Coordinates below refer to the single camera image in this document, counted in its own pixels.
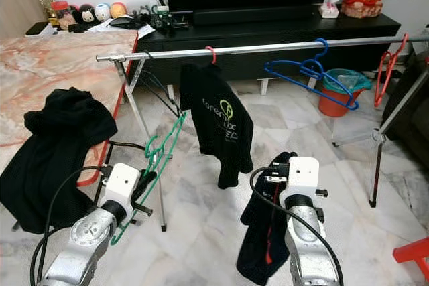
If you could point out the marble top table red edge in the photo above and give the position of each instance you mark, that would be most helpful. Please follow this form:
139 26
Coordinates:
53 72

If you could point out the green circuit board gadget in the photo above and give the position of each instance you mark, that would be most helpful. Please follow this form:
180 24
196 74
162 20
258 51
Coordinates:
161 18

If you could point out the clear jar red lid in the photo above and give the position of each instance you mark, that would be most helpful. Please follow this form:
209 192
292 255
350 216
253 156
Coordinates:
60 16

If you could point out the red plastic stool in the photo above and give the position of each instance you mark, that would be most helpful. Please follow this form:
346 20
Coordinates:
412 249

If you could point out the dark sofa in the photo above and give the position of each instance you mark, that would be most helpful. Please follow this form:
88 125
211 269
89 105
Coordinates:
417 105

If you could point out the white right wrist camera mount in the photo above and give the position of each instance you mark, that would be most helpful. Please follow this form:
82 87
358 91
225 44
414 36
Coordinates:
303 174

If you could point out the black round toy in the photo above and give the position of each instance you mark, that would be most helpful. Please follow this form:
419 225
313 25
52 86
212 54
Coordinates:
86 14
76 15

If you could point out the black pouch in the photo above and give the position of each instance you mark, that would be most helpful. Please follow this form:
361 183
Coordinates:
127 23

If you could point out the blue plastic hanger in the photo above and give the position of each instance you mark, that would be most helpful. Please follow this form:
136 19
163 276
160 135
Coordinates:
312 68

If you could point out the white round toy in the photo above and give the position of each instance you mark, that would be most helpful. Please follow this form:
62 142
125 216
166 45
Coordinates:
102 12

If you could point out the light wooden cabinet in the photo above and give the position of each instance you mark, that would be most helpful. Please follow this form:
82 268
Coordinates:
20 5

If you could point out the small black box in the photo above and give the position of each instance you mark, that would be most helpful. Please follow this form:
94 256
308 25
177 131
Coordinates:
179 25

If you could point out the white tissue pack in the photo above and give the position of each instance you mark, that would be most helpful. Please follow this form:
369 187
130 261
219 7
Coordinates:
330 8

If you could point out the black television console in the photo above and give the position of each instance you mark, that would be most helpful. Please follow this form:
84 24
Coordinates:
288 39

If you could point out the silver clothes rack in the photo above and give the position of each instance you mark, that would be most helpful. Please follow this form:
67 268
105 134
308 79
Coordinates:
275 46

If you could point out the black soundbar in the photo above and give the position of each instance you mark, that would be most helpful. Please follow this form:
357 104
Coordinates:
253 15

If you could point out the green plastic hanger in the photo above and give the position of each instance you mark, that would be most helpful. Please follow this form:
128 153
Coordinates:
167 142

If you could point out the black garment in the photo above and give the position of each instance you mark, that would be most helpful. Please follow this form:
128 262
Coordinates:
60 155

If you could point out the black T-shirt green logo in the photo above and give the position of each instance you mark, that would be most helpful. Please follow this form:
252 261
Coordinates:
214 122
258 246

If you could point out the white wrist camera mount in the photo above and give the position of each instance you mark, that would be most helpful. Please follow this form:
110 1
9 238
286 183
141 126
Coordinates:
122 182
303 174

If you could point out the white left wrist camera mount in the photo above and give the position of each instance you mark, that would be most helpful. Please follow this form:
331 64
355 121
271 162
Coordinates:
122 182

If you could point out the teal bin liner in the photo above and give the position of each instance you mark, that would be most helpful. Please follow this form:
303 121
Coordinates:
352 80

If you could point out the red plastic hanger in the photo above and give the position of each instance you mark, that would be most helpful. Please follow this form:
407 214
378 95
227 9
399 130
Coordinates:
385 75
210 53

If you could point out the white paper sheets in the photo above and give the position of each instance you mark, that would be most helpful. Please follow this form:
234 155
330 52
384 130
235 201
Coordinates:
104 29

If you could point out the white box black lid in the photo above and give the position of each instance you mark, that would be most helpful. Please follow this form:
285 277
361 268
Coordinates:
38 29

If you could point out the orange round toy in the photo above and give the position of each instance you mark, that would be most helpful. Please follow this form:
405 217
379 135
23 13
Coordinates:
118 10

